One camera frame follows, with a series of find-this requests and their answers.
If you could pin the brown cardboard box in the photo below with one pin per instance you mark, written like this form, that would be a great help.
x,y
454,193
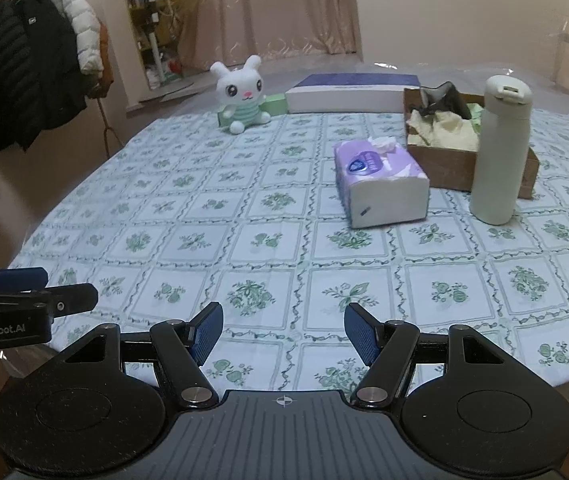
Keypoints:
x,y
444,170

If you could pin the yellow towel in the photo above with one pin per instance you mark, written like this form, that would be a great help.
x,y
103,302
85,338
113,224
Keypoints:
x,y
449,132

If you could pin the beige patterned curtain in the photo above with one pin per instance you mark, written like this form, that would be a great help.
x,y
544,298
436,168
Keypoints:
x,y
284,5

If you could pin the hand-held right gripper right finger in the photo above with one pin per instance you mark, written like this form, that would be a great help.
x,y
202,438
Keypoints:
x,y
362,332

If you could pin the brown jacket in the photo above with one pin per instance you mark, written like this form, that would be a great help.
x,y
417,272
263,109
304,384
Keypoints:
x,y
104,60

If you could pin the light green box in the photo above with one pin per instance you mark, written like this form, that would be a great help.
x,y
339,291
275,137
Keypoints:
x,y
274,105

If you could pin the white puffer jacket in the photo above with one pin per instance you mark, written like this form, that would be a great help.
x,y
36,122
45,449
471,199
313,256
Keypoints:
x,y
82,20

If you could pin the purple tissue pack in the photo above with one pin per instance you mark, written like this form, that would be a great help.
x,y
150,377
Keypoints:
x,y
379,195

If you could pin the green cloth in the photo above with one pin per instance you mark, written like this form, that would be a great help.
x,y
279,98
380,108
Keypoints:
x,y
474,112

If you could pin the fan with yellow cover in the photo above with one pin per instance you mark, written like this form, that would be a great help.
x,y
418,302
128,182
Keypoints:
x,y
189,25

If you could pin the cream insulated bottle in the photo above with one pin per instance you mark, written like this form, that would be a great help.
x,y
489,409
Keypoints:
x,y
499,160

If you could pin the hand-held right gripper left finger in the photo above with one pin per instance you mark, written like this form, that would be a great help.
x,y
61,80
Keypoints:
x,y
207,332

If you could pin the dark grey cloth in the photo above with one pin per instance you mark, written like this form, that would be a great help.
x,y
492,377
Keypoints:
x,y
439,97

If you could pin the white bunny plush toy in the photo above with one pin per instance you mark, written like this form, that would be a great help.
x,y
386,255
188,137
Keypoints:
x,y
239,90

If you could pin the metal coat rack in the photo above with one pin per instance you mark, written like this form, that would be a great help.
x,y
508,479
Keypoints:
x,y
107,130

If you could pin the flat purple and white box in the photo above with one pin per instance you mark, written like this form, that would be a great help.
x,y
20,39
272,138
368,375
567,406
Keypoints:
x,y
349,97

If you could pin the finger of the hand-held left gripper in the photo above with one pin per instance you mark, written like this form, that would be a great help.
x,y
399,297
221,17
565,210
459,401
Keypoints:
x,y
19,277
72,297

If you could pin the black jacket with white logo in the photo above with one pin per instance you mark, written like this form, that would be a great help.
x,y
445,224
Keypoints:
x,y
49,70

